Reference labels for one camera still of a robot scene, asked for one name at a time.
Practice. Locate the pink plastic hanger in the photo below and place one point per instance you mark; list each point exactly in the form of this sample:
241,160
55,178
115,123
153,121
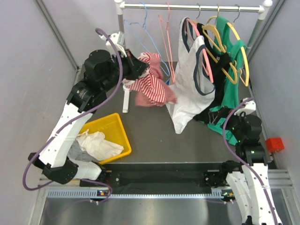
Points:
207,67

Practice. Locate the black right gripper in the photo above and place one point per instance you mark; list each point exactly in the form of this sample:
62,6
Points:
224,112

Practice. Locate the grey cloth in bin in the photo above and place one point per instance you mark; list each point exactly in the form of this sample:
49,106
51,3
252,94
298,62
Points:
76,153

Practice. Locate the yellow hanger front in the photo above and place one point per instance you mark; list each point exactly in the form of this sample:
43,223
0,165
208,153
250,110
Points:
211,26

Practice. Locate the yellow plastic bin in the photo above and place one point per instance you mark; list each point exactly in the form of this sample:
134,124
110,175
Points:
111,125

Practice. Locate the black tank top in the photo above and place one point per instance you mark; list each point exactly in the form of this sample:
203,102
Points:
218,76

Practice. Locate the yellow hanger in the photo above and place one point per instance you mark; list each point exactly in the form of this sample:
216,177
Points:
246,66
211,26

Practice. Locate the green tank top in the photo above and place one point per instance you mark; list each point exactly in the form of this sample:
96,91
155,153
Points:
231,97

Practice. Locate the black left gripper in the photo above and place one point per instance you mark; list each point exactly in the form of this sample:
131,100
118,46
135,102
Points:
135,66

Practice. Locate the white metal clothes rack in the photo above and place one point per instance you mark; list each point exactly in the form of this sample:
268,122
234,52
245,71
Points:
262,10

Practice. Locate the cream white cloth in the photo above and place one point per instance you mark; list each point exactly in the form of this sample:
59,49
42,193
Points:
97,146

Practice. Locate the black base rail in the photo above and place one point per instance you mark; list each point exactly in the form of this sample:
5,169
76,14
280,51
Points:
168,178

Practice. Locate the red white striped tank top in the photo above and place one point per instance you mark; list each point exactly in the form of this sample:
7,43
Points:
150,87

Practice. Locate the red plastic block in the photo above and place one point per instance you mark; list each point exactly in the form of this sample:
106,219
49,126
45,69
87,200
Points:
274,144

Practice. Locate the yellow hanger rear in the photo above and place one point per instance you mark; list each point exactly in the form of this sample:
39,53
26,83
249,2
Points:
246,66

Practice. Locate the pink wire hanger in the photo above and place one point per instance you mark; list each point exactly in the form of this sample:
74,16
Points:
164,27

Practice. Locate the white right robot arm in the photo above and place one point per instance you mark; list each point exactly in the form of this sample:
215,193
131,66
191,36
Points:
247,176

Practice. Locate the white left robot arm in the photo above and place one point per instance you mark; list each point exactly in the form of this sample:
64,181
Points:
104,70

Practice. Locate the white navy-trimmed tank top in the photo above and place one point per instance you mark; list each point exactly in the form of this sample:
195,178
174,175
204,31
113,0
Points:
192,85

